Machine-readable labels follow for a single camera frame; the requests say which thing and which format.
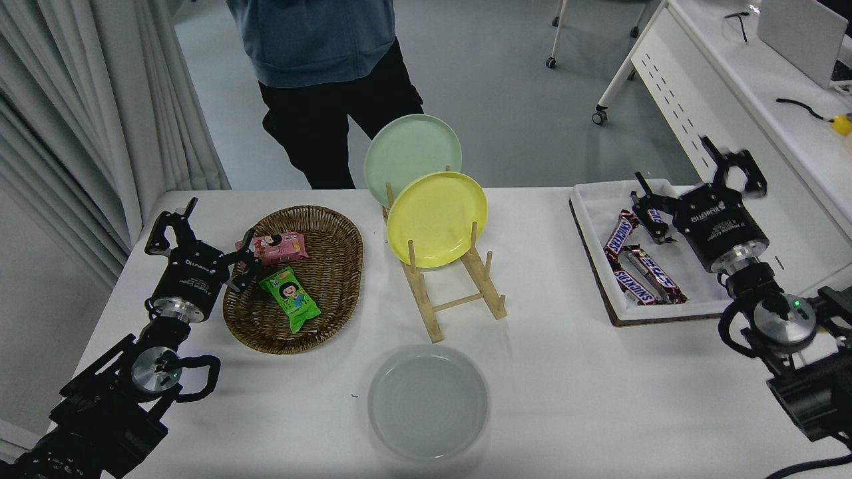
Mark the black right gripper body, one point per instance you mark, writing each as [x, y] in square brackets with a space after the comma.
[719, 223]

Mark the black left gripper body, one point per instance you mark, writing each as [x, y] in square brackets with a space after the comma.
[190, 276]

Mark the grey round plate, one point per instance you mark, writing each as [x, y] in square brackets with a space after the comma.
[429, 402]

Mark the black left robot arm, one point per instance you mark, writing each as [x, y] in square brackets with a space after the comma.
[100, 406]

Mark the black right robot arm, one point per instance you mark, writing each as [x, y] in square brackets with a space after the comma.
[799, 372]

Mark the yellow round plate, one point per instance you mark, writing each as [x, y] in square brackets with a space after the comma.
[436, 219]

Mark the pale green round plate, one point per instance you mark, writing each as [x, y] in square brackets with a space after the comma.
[406, 150]

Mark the wooden plate rack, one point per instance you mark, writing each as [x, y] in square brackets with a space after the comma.
[459, 303]

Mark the brown Snickers bar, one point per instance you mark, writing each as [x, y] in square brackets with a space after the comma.
[652, 215]
[622, 233]
[629, 285]
[655, 274]

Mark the pink snack packet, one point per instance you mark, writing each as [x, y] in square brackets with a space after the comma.
[283, 247]

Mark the green snack packet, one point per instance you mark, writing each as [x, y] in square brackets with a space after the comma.
[291, 297]

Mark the white tray with cork base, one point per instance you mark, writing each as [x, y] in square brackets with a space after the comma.
[695, 283]

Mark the white desk with slotted panel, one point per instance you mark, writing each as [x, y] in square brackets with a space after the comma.
[752, 100]

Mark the brown oval wicker basket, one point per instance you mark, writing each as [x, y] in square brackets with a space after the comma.
[333, 279]

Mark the small yellow object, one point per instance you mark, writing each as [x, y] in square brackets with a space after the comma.
[843, 125]

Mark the black glasses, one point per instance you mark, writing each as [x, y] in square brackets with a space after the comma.
[741, 25]

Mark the silver laptop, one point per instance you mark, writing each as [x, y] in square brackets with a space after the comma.
[799, 36]

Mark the white pleated curtain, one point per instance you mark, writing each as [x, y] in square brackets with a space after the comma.
[80, 100]

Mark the person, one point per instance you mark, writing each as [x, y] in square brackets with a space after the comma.
[319, 66]

